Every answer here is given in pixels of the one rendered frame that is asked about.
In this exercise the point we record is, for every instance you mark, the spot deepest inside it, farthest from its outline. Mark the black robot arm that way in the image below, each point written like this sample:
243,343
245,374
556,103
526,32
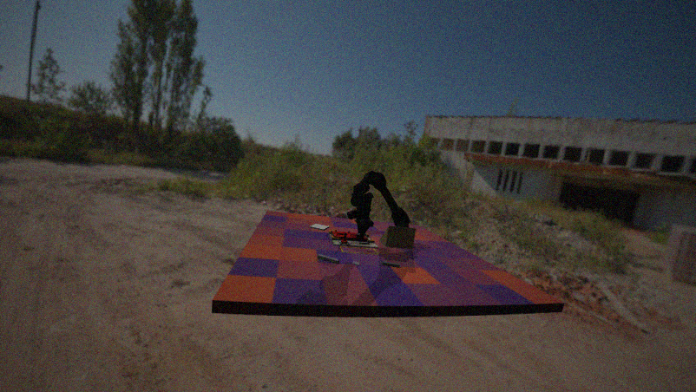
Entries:
360,199

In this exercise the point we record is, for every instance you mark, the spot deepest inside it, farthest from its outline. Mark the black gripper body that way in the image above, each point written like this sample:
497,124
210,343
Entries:
365,220

